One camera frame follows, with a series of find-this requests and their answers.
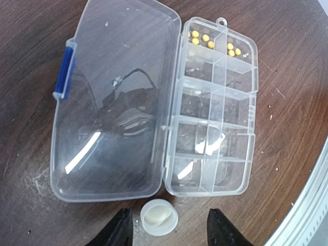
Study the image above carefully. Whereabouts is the clear plastic pill organizer box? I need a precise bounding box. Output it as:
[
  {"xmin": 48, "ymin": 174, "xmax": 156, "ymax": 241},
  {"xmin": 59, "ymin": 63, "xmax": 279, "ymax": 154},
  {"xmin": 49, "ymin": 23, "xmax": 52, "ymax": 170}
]
[{"xmin": 50, "ymin": 1, "xmax": 259, "ymax": 202}]

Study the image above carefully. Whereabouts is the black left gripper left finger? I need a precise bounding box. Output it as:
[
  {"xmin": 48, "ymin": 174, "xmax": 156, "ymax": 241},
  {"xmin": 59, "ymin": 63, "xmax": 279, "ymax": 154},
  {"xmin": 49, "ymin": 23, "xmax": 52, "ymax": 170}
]
[{"xmin": 88, "ymin": 208, "xmax": 133, "ymax": 246}]

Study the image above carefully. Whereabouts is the yellow pill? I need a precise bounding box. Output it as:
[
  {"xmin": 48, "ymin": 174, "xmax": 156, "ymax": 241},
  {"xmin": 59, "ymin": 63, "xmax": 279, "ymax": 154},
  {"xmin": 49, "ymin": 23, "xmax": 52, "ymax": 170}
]
[
  {"xmin": 191, "ymin": 30, "xmax": 199, "ymax": 38},
  {"xmin": 191, "ymin": 38, "xmax": 200, "ymax": 45},
  {"xmin": 207, "ymin": 41, "xmax": 215, "ymax": 49},
  {"xmin": 227, "ymin": 43, "xmax": 234, "ymax": 50},
  {"xmin": 228, "ymin": 49, "xmax": 236, "ymax": 57},
  {"xmin": 202, "ymin": 34, "xmax": 210, "ymax": 42},
  {"xmin": 235, "ymin": 48, "xmax": 241, "ymax": 56}
]

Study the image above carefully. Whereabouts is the white bottle cap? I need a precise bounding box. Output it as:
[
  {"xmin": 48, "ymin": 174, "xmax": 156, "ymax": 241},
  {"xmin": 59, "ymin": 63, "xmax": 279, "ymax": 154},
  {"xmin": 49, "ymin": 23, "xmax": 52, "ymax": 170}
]
[{"xmin": 140, "ymin": 199, "xmax": 179, "ymax": 236}]

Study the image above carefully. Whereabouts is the aluminium front rail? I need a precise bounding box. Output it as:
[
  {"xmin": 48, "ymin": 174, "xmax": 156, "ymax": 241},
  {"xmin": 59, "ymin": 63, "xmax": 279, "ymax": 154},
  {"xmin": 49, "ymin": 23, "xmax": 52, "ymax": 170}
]
[{"xmin": 266, "ymin": 142, "xmax": 327, "ymax": 246}]

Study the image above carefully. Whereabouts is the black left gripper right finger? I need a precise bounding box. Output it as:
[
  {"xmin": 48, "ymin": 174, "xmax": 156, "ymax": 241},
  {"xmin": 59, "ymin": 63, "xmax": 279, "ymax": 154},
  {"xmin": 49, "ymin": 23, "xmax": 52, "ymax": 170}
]
[{"xmin": 207, "ymin": 209, "xmax": 253, "ymax": 246}]

